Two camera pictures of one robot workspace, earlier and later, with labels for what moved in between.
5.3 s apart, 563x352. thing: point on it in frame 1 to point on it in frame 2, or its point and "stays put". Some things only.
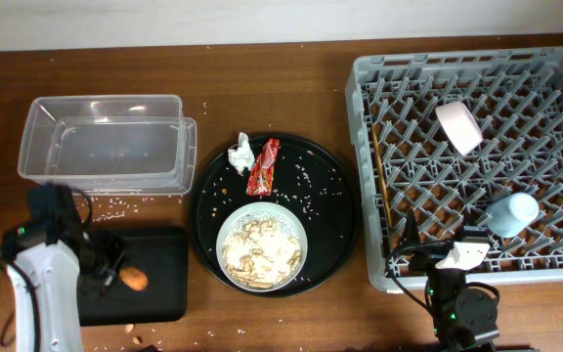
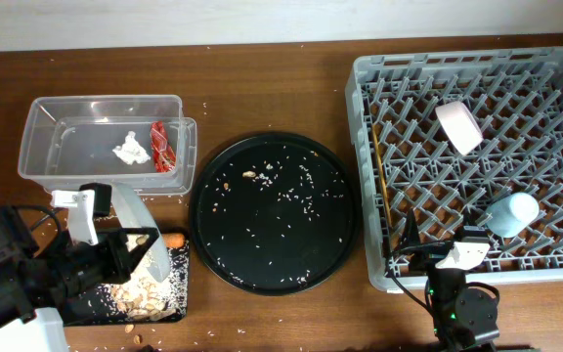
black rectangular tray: x=163 y=259 stays put
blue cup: x=508 y=214 stays put
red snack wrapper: x=261 y=174 to x=163 y=154
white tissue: x=242 y=156 to x=131 y=151
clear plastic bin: x=121 y=145 stays put
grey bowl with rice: x=261 y=246 to x=136 y=213
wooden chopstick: x=383 y=176 stays put
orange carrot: x=134 y=278 to x=174 y=240
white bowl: x=460 y=126 stays put
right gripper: x=425 y=256 stays put
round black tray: x=308 y=182 stays put
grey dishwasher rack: x=495 y=147 stays put
